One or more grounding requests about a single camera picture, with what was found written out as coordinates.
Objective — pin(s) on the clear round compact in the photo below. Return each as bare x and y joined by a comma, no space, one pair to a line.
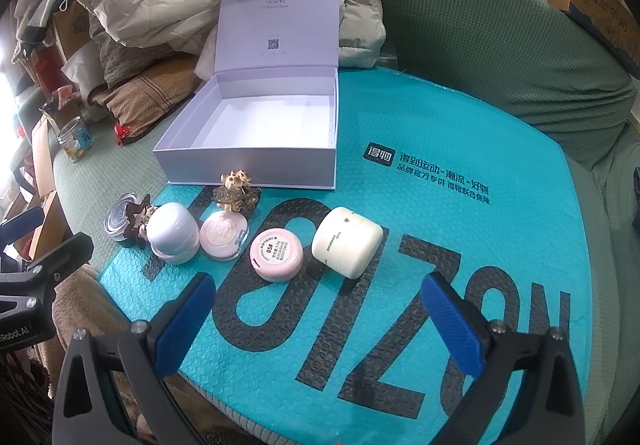
222,235

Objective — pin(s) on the glass jar with blue label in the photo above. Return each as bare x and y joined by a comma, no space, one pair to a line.
75,140

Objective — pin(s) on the green quilted sofa cover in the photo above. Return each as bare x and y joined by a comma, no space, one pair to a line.
500,50

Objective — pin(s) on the white crumpled paper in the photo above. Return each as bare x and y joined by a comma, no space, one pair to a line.
80,70

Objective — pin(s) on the white domed jar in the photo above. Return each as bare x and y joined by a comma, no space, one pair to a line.
170,230

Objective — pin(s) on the brown striped pillow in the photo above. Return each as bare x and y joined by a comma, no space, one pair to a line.
150,90

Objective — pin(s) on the teal bubble mailer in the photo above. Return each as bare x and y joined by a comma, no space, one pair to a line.
450,225

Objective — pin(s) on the amber flower hair claw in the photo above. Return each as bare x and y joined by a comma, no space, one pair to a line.
237,197

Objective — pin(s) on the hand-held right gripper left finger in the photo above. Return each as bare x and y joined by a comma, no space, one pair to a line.
185,320

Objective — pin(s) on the cream jar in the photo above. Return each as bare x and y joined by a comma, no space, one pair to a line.
350,245

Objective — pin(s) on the white gift box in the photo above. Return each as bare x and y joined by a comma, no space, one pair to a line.
250,165

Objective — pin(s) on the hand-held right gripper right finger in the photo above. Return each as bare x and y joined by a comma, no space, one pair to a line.
450,325

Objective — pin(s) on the grey-brown knitted cloth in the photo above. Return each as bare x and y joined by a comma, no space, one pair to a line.
130,52

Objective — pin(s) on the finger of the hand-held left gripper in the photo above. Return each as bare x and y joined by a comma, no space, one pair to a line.
65,250
22,222

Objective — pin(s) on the small cardboard box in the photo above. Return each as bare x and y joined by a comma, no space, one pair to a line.
75,27

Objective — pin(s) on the red plastic tag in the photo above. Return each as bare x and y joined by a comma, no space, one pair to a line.
121,132

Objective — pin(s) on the black jar with silver lid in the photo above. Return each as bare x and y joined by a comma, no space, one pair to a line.
116,220

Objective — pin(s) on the small pale pink compact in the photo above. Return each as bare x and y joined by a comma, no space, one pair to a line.
275,252

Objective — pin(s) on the dark flower hair claw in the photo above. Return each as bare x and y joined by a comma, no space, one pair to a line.
137,220

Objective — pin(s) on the brown fleece blanket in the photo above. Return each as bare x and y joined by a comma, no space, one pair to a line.
85,305

